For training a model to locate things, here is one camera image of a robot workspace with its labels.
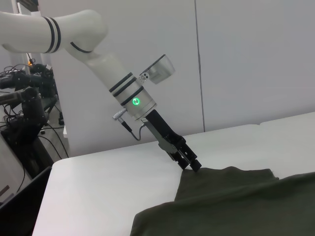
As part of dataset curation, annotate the black background robot equipment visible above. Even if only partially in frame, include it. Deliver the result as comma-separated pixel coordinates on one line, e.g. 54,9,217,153
0,62,60,148

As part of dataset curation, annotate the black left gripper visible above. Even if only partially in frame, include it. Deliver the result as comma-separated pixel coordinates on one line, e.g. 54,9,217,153
141,110,203,173

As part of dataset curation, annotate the left arm connector cable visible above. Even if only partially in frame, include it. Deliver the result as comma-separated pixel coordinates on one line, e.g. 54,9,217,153
112,110,148,142

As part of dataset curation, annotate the dark green FREE! t-shirt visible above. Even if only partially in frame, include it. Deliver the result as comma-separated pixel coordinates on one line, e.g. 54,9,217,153
131,166,315,236

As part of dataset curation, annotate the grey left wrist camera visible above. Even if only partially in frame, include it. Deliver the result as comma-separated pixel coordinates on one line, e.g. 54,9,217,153
139,54,176,86

